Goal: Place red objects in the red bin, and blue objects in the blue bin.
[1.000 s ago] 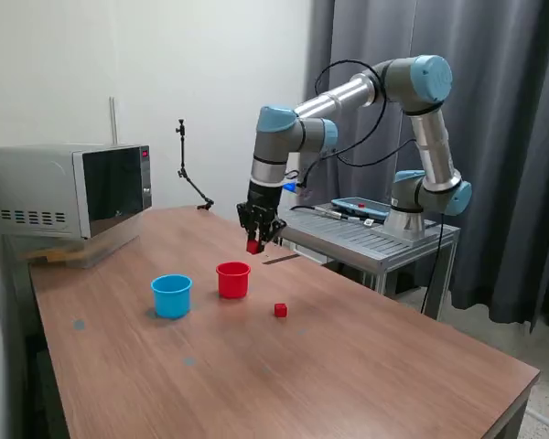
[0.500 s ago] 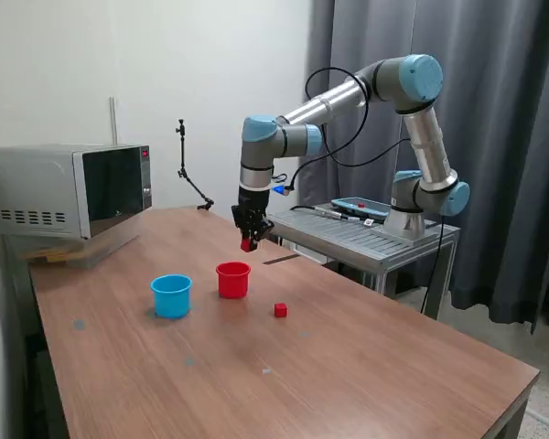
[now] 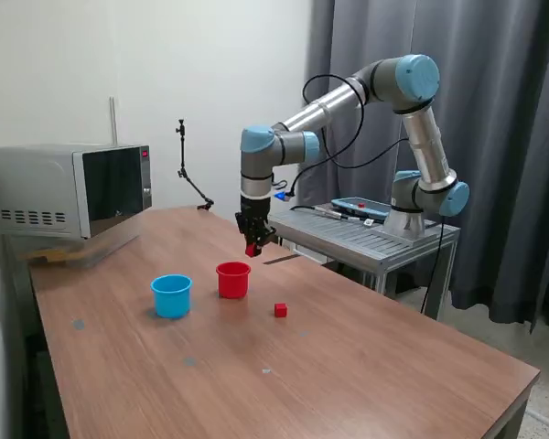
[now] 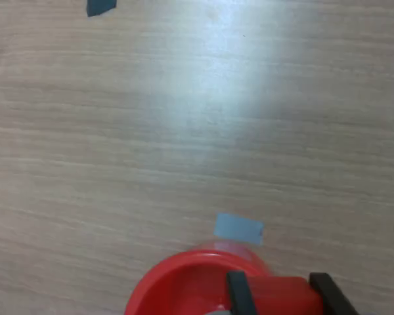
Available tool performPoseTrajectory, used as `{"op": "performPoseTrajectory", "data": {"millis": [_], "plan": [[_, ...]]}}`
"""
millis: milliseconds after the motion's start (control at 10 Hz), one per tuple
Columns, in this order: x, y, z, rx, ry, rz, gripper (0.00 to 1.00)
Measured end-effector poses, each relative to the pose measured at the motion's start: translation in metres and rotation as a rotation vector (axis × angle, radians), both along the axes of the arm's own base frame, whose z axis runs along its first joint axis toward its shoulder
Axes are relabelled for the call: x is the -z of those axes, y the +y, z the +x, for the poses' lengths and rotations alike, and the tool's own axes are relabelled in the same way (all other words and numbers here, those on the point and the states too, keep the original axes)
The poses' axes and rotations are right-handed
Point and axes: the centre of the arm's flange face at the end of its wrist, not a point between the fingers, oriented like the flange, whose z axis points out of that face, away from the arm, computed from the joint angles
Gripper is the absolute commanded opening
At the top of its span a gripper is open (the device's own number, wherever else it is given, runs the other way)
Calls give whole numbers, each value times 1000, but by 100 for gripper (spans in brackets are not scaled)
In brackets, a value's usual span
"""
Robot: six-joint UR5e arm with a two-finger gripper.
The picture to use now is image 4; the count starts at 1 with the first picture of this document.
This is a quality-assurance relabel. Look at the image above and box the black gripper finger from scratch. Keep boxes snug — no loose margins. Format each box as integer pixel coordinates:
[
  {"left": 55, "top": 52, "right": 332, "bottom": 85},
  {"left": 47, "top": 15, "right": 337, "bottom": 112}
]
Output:
[
  {"left": 225, "top": 270, "right": 257, "bottom": 315},
  {"left": 309, "top": 272, "right": 361, "bottom": 315}
]

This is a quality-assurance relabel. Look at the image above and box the red cube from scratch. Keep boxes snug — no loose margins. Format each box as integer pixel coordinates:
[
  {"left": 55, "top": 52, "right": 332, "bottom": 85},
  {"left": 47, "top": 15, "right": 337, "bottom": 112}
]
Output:
[{"left": 245, "top": 275, "right": 324, "bottom": 315}]

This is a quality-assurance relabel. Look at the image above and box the red plastic cup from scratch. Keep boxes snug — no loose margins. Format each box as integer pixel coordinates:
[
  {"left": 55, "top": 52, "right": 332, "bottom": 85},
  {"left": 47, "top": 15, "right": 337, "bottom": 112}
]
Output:
[{"left": 123, "top": 241, "right": 274, "bottom": 315}]

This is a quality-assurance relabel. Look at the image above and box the blue tape piece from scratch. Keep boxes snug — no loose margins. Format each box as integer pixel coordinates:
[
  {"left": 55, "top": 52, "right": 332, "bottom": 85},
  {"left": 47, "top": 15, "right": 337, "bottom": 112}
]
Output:
[{"left": 213, "top": 212, "right": 265, "bottom": 245}]

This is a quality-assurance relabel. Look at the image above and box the dark tape strip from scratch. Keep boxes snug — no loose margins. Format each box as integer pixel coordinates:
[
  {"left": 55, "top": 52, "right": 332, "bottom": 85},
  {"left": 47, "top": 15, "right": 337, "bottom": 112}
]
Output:
[{"left": 86, "top": 0, "right": 118, "bottom": 18}]

